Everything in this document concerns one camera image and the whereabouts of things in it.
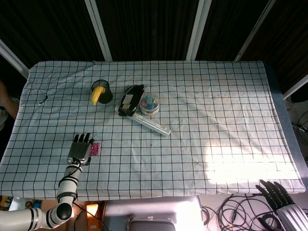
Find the white black checked tablecloth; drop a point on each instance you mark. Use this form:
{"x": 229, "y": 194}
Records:
{"x": 168, "y": 125}

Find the black mesh pen cup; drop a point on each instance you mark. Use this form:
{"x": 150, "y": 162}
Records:
{"x": 104, "y": 92}

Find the blue grey table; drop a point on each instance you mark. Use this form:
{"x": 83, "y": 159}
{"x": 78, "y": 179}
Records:
{"x": 286, "y": 125}

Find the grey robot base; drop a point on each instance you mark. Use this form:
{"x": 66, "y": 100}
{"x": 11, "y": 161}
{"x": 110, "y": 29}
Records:
{"x": 154, "y": 214}

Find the yellow banana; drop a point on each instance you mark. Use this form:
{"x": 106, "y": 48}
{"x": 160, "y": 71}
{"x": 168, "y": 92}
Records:
{"x": 96, "y": 95}

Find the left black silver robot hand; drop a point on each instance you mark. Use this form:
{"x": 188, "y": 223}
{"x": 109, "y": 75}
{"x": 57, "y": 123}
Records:
{"x": 78, "y": 152}

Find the white metal frame bar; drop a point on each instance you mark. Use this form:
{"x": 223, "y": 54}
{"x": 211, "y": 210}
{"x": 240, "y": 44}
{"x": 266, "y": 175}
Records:
{"x": 13, "y": 59}
{"x": 98, "y": 29}
{"x": 296, "y": 87}
{"x": 198, "y": 29}
{"x": 255, "y": 31}

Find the clear round binder clip box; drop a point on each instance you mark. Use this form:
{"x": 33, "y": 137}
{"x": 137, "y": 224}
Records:
{"x": 150, "y": 104}

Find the black stapler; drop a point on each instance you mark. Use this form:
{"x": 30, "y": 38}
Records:
{"x": 130, "y": 101}

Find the clear long plastic box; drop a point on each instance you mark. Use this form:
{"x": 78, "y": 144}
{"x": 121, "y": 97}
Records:
{"x": 151, "y": 125}

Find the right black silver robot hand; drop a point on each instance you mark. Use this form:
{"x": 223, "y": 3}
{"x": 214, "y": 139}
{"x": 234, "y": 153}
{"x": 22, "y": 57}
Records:
{"x": 276, "y": 196}

